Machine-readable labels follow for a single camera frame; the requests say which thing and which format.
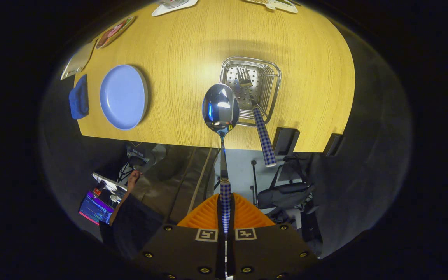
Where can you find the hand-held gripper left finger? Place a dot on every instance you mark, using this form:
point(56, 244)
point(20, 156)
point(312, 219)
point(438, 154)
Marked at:
point(185, 252)

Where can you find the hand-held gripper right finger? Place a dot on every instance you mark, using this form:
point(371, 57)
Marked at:
point(266, 252)

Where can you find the black office chair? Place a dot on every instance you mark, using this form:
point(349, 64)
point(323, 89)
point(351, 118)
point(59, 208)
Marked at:
point(282, 192)

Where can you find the person's grey trousers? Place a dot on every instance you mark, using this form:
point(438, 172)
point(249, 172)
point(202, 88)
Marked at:
point(177, 182)

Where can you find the open laptop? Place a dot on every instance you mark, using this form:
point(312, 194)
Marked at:
point(93, 208)

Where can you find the blue plate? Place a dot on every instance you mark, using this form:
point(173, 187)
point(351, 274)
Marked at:
point(123, 97)

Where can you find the blue folded cloth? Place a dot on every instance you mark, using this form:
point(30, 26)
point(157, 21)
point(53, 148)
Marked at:
point(78, 99)

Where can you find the white toaster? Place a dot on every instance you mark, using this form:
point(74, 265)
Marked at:
point(77, 62)

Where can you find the oval plate of food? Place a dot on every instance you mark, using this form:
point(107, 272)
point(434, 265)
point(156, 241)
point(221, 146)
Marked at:
point(113, 33)

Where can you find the white coaster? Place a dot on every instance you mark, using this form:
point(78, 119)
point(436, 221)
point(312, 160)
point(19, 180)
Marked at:
point(161, 11)

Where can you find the white divided seed dish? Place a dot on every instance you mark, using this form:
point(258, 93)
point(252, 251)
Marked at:
point(282, 6)

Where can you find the black table bracket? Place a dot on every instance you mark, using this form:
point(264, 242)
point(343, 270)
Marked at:
point(335, 144)
point(285, 140)

